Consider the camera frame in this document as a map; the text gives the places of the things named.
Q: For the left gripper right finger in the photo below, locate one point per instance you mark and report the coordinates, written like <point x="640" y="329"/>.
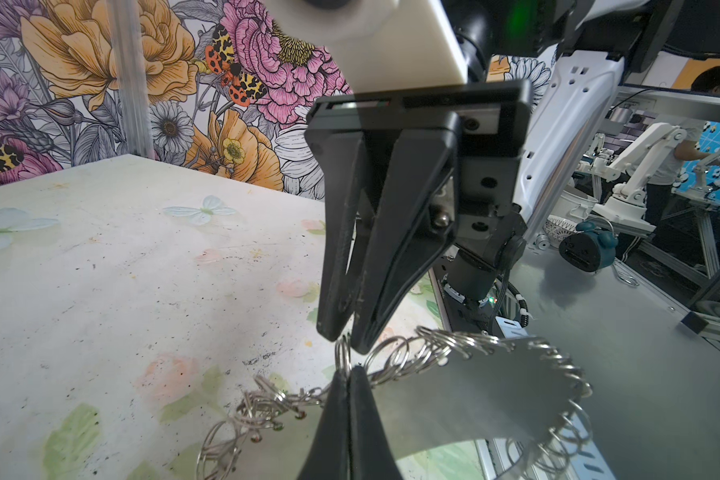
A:
<point x="370" y="456"/>

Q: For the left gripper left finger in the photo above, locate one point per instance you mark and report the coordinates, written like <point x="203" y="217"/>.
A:
<point x="328" y="458"/>

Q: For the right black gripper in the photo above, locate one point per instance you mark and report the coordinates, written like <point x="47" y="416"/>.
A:
<point x="407" y="173"/>

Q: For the neighbouring white robot arm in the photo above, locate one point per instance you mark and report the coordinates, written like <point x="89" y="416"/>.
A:
<point x="626" y="205"/>

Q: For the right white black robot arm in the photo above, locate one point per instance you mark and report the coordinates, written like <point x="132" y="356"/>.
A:
<point x="573" y="55"/>

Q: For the teal black device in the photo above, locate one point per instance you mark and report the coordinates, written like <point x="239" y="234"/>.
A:
<point x="590" y="247"/>

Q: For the right aluminium corner post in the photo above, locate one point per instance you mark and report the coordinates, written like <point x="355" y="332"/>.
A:
<point x="131" y="76"/>

